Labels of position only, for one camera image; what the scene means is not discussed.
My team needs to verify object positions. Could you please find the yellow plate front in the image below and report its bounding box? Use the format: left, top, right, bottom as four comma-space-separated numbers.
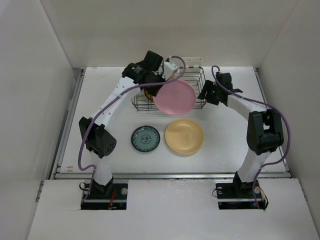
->
164, 119, 204, 155

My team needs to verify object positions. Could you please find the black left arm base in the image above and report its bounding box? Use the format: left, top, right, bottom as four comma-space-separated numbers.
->
79, 178, 129, 211

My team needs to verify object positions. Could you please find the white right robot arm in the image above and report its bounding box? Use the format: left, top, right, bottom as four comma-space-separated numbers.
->
198, 71, 288, 199

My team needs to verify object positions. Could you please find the pink plate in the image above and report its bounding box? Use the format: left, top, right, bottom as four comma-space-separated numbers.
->
153, 80, 197, 116

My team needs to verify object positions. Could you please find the black wire dish rack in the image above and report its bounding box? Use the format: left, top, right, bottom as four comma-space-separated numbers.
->
131, 66, 206, 115

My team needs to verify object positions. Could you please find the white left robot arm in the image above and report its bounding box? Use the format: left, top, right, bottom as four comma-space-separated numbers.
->
77, 50, 179, 199

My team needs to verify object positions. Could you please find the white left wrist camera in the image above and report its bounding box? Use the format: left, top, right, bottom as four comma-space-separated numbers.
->
162, 59, 179, 81

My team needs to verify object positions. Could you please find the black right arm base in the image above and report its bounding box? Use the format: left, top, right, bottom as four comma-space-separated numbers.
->
214, 180, 269, 210

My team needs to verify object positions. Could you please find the white cutlery holder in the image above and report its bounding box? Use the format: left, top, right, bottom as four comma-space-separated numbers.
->
182, 56, 203, 68

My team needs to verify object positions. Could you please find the small teal patterned plate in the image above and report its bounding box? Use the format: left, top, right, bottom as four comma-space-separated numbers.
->
130, 125, 161, 153

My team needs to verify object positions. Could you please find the brown yellow patterned plate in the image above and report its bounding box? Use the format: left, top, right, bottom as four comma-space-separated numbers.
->
143, 89, 153, 102

